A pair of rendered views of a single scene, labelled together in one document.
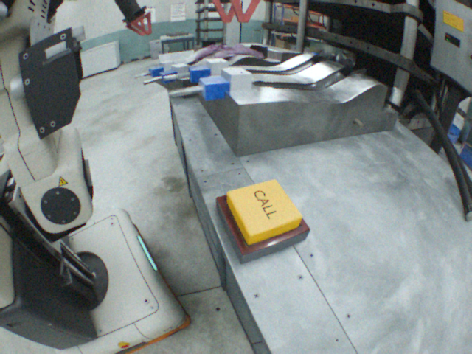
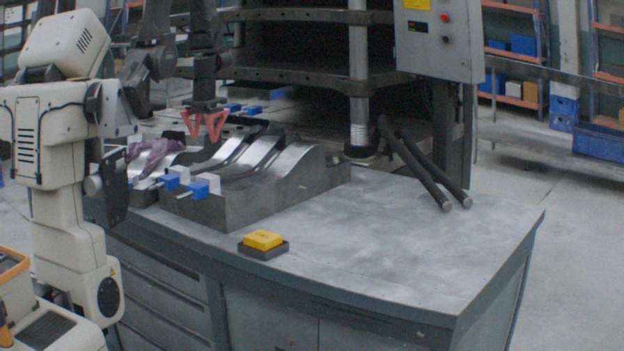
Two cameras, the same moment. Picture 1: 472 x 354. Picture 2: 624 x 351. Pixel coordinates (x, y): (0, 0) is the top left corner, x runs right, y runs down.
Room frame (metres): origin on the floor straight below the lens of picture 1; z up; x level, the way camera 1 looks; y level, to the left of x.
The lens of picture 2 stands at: (-1.03, 0.53, 1.37)
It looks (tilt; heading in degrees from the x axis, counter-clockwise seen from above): 17 degrees down; 330
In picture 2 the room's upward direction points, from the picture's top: straight up
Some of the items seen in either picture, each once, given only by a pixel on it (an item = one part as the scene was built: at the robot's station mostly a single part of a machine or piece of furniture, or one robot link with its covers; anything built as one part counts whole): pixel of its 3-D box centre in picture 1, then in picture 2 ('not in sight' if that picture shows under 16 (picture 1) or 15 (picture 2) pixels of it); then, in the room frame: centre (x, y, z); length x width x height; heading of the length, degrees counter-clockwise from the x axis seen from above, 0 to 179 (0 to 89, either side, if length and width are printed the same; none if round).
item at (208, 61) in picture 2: not in sight; (205, 66); (0.35, 0.01, 1.18); 0.07 x 0.06 x 0.07; 131
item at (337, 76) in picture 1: (310, 66); (246, 152); (0.48, -0.16, 0.92); 0.35 x 0.16 x 0.09; 113
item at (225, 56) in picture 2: not in sight; (211, 51); (0.37, -0.01, 1.21); 0.11 x 0.09 x 0.12; 131
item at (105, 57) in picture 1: (97, 60); not in sight; (5.85, 4.63, 0.47); 1.52 x 0.77 x 0.94; 111
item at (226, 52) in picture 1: (231, 51); (152, 147); (0.77, 0.04, 0.90); 0.26 x 0.18 x 0.08; 130
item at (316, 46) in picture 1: (349, 63); (284, 99); (1.30, -0.70, 0.87); 0.50 x 0.27 x 0.17; 113
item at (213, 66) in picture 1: (194, 74); (166, 182); (0.43, 0.10, 0.89); 0.13 x 0.05 x 0.05; 112
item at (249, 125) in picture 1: (314, 86); (254, 170); (0.48, -0.18, 0.87); 0.50 x 0.26 x 0.14; 113
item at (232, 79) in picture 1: (208, 88); (194, 191); (0.33, 0.05, 0.89); 0.13 x 0.05 x 0.05; 113
